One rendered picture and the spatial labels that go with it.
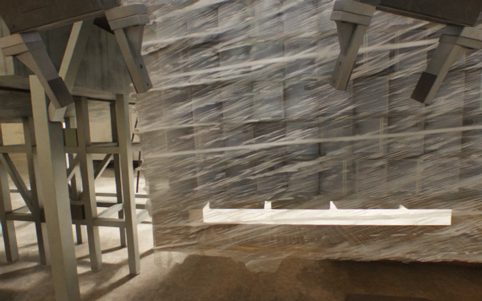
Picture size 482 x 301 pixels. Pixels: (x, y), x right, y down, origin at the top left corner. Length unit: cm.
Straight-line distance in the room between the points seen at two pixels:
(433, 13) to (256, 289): 103
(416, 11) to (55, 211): 81
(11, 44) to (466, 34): 58
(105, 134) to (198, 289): 319
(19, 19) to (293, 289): 112
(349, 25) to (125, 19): 27
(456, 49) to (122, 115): 103
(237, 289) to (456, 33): 104
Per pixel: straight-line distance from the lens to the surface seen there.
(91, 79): 98
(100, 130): 406
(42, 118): 75
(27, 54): 44
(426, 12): 38
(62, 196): 78
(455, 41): 43
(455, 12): 40
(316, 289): 117
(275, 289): 114
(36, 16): 40
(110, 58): 108
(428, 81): 43
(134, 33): 35
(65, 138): 130
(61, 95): 44
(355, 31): 35
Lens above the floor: 69
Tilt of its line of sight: 7 degrees down
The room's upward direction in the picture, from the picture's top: 1 degrees counter-clockwise
